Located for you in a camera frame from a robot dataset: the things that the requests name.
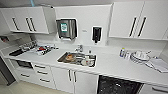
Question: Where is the stainless steel dishwasher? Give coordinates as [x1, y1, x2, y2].
[96, 74, 145, 94]

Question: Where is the chrome faucet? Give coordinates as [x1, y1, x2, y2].
[73, 43, 85, 54]

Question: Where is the white cup on saucer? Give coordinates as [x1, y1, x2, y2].
[79, 55, 93, 67]

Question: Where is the black soap dispenser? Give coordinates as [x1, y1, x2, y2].
[91, 25, 104, 45]

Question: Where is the bowl with orange sponge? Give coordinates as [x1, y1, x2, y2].
[64, 53, 75, 63]

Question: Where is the steel paper towel dispenser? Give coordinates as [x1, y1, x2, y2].
[55, 18, 79, 42]

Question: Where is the steel sink basin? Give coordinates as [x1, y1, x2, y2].
[56, 50, 99, 69]

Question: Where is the white two-door sink cabinet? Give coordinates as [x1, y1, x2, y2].
[50, 66, 100, 94]

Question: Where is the white dish soap bottle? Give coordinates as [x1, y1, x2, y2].
[119, 46, 127, 59]

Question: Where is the small white bottle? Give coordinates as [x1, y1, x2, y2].
[124, 50, 131, 60]

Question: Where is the stack of white dishes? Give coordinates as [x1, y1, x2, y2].
[129, 49, 152, 66]

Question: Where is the black built-in microwave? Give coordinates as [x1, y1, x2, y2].
[11, 58, 35, 71]

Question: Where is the white wide drawer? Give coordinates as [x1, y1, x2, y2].
[14, 67, 36, 83]

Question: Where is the blue bottle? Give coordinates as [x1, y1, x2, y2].
[29, 0, 36, 8]

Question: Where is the small wall label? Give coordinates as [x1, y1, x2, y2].
[81, 29, 89, 34]

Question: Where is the white wall cabinet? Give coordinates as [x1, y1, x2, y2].
[0, 5, 56, 36]
[107, 0, 168, 42]

